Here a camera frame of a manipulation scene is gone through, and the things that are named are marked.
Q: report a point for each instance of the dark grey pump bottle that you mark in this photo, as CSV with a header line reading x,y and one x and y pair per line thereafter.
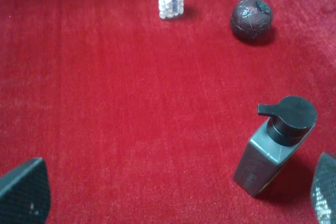
x,y
289,122

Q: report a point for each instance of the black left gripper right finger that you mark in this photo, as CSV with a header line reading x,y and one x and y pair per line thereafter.
x,y
322,191

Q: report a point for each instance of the red velvet table cloth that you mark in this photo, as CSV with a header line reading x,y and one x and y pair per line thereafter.
x,y
144,120

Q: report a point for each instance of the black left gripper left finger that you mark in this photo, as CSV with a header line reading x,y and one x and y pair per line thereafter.
x,y
25,193

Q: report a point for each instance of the dark maroon ball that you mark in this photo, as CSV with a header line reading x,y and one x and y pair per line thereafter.
x,y
251,19

